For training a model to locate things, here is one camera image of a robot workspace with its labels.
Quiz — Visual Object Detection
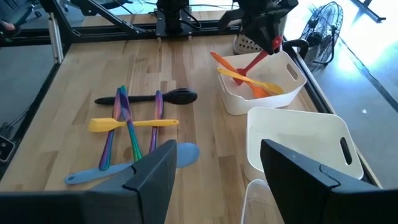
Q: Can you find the person's hand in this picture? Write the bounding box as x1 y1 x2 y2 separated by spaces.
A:
0 20 16 32

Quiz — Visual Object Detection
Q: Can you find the black floor fan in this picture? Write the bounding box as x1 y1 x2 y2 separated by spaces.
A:
299 1 345 67

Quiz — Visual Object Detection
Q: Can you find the wide yellow silicone spatula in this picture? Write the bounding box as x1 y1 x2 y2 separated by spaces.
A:
216 67 285 96

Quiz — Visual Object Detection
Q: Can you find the red silicone spatula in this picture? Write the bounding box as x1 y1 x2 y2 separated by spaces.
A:
233 35 284 86

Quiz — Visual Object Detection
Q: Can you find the black clamp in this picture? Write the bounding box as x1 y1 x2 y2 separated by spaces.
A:
281 38 310 60

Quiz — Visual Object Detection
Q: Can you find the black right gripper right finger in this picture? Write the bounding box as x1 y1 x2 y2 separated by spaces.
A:
260 138 384 224

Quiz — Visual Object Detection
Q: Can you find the black slotted spoon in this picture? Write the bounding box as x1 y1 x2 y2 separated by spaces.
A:
94 87 198 106

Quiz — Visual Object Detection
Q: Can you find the white plastic bin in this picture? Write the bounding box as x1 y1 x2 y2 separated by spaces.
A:
243 106 364 185
216 50 308 116

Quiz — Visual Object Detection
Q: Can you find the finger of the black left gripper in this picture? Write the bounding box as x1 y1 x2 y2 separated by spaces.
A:
269 27 284 40
248 23 276 56

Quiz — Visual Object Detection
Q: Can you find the blue silicone spoon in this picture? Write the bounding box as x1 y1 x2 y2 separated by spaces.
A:
63 142 201 186

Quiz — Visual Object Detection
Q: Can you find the orange silicone spatula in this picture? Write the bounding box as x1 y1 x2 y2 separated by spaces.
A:
210 50 272 100

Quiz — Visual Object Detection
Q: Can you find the black aluminium table frame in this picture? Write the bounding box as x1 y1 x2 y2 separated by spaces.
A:
0 0 384 187

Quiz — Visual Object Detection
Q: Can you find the black camera box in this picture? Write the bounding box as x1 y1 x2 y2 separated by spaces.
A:
0 122 16 164

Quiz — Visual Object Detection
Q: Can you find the clear plastic bin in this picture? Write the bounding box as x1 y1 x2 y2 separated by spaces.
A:
241 178 282 224

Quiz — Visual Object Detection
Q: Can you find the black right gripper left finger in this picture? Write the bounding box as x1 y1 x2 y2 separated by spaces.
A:
83 139 178 224

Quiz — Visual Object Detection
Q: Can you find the metal box grater pink handle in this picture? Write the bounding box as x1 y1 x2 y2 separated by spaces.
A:
233 32 266 55

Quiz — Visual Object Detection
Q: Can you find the silver bracket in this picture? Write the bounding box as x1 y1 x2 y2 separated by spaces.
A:
47 12 65 65

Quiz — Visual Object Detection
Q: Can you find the slim yellow silicone spatula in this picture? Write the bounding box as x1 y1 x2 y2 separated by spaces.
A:
88 117 180 134

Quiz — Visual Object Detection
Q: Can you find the iridescent table knife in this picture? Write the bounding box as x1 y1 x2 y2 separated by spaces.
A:
148 90 164 154
119 85 144 162
98 87 123 172

